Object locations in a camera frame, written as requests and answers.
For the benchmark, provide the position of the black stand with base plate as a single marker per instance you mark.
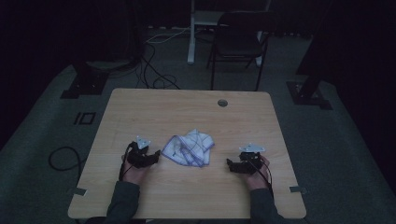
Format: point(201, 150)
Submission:
point(308, 93)
point(85, 84)

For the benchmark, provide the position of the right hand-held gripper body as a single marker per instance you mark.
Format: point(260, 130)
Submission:
point(249, 161)

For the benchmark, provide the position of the person's right hand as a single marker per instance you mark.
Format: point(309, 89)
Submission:
point(257, 180)

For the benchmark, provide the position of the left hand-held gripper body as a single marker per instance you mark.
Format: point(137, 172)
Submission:
point(139, 155)

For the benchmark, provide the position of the grey round floor base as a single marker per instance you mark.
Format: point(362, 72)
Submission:
point(107, 64)

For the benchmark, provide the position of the person's left hand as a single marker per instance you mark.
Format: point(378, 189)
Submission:
point(134, 175)

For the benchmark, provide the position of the grey table grommet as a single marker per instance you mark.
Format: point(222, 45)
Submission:
point(222, 103)

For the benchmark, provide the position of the black folding chair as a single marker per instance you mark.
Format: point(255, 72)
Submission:
point(239, 43)

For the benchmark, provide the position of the white cloth with blue edge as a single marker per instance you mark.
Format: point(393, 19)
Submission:
point(190, 147)

